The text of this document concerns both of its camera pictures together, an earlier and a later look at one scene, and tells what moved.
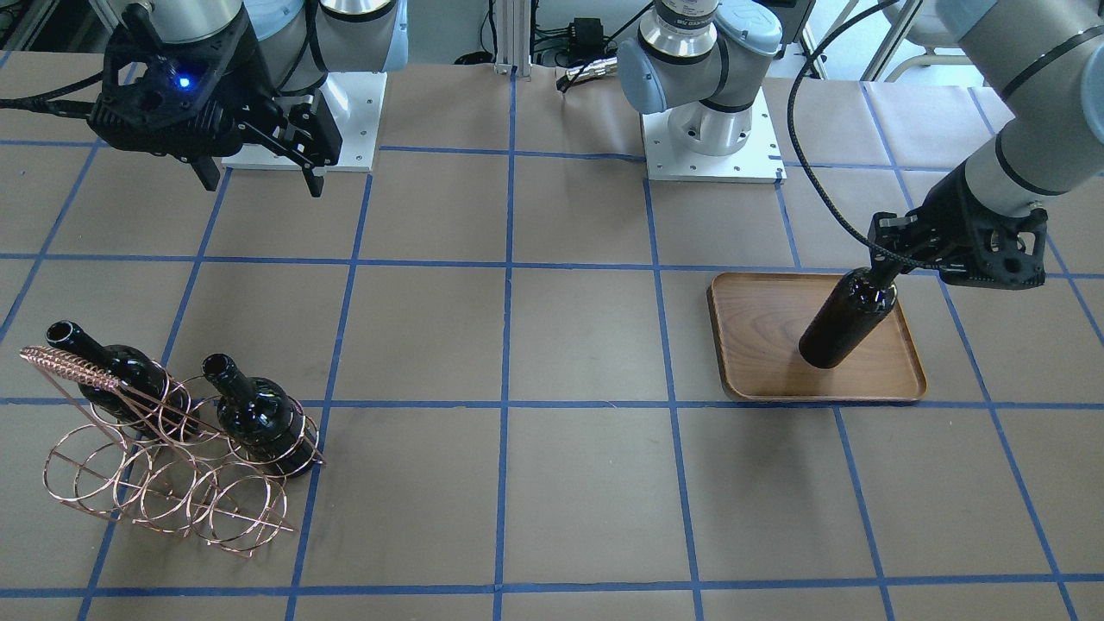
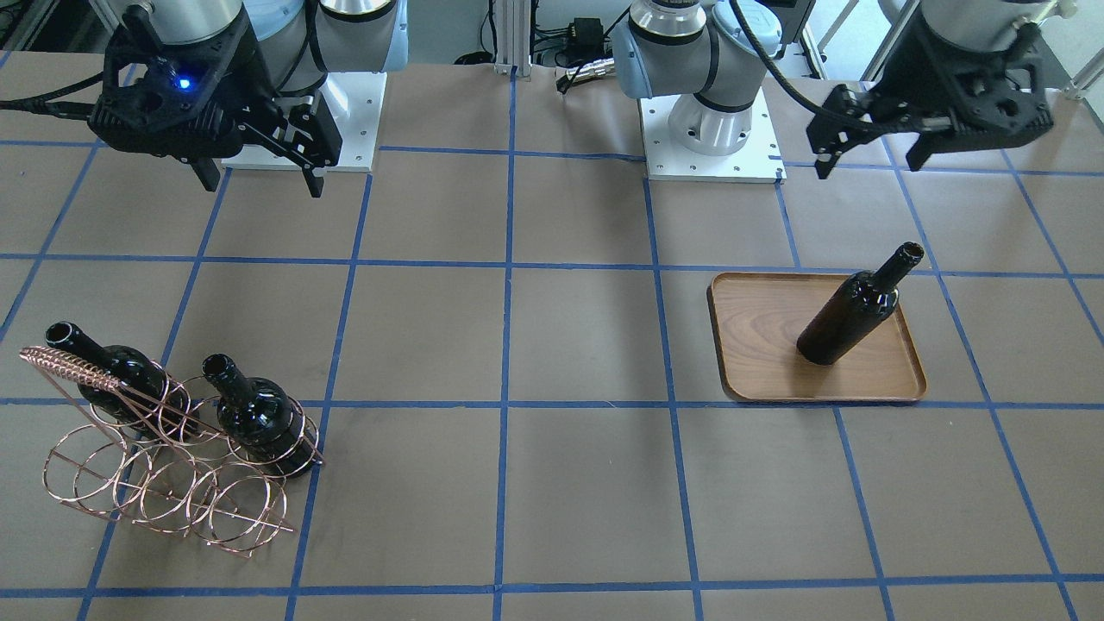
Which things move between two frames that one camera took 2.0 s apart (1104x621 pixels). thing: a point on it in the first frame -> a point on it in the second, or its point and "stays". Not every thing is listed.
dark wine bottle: [147, 398] stays
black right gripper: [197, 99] stays
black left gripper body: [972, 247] -> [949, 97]
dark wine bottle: [859, 303] stays
